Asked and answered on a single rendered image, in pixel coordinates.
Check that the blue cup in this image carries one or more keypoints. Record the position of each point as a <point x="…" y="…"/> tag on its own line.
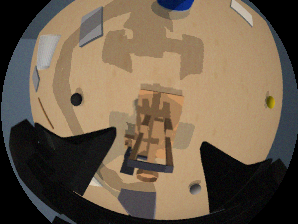
<point x="175" y="5"/>

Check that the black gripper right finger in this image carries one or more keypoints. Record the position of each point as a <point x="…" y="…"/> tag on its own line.
<point x="225" y="177"/>

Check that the cream flat square pad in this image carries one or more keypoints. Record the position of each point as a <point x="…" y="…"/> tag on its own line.
<point x="95" y="182"/>

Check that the yellow ball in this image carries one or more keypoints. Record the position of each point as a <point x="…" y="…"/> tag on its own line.
<point x="270" y="102"/>

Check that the beige flat square plate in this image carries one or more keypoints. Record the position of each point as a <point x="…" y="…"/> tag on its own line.
<point x="242" y="12"/>

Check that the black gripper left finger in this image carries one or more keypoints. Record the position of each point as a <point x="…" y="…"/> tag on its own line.
<point x="78" y="156"/>

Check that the black ball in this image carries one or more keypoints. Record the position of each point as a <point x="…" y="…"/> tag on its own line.
<point x="76" y="99"/>

